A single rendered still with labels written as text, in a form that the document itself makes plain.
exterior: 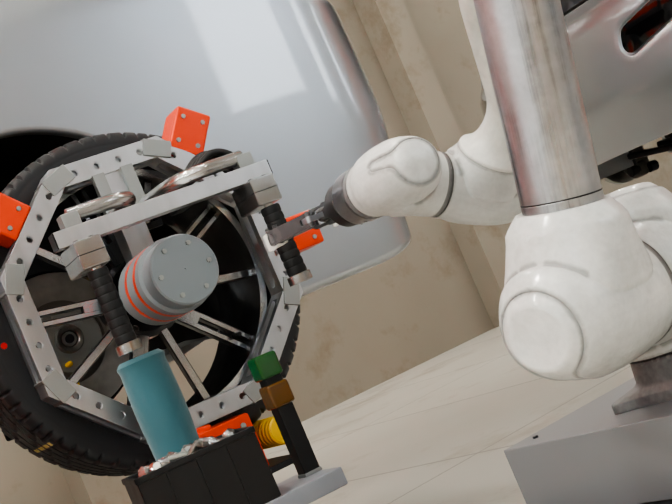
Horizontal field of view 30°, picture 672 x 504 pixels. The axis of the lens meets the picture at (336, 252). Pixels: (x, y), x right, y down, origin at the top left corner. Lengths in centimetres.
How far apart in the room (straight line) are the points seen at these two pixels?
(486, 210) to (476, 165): 8
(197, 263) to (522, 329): 89
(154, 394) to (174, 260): 24
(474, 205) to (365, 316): 824
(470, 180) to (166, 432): 70
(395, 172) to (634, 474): 53
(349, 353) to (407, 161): 819
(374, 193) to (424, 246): 882
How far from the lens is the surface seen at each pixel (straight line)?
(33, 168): 244
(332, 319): 994
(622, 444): 165
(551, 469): 175
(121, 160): 240
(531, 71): 149
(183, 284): 221
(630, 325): 149
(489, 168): 188
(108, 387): 286
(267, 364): 204
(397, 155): 180
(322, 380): 977
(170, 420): 218
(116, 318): 208
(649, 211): 166
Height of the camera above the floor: 68
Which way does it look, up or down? 2 degrees up
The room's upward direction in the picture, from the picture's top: 23 degrees counter-clockwise
